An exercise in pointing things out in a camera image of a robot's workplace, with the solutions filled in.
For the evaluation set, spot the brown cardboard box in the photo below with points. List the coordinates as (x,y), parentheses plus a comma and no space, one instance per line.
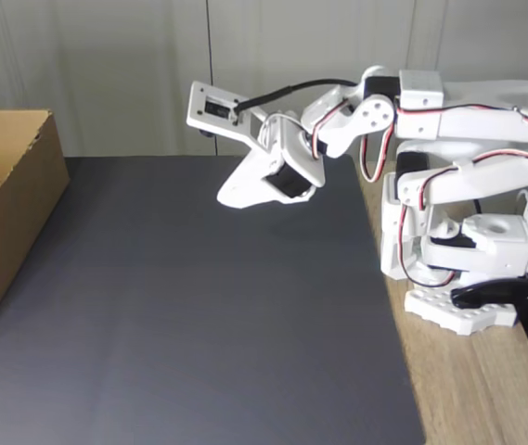
(17,222)

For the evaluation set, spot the dark grey table mat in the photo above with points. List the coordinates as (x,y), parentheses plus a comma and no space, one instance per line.
(152,301)

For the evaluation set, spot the white panelled cabinet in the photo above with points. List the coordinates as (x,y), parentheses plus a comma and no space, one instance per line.
(106,92)

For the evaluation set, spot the black table clamp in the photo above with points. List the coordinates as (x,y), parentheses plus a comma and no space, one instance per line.
(523,301)

